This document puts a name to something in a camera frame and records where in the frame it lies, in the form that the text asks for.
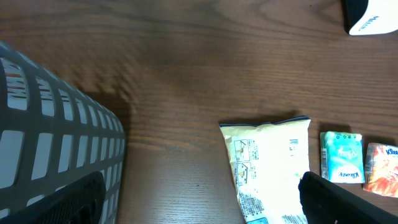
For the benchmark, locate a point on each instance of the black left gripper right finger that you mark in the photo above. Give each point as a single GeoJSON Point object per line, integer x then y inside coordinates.
{"type": "Point", "coordinates": [325, 202]}

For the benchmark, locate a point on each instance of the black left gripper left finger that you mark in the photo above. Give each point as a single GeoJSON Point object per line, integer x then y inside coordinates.
{"type": "Point", "coordinates": [79, 202]}

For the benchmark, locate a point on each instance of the teal tissue pack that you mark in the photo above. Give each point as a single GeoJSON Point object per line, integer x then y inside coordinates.
{"type": "Point", "coordinates": [342, 157]}

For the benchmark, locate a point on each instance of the orange tissue pack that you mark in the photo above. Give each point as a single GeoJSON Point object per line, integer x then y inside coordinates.
{"type": "Point", "coordinates": [381, 170]}

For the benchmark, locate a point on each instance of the white barcode scanner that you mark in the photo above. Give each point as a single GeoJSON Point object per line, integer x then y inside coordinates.
{"type": "Point", "coordinates": [370, 17]}

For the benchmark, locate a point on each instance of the cream snack bag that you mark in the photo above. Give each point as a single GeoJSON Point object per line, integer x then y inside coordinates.
{"type": "Point", "coordinates": [267, 162]}

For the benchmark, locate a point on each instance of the dark grey plastic basket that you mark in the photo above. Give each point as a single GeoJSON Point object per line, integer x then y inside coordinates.
{"type": "Point", "coordinates": [52, 135]}

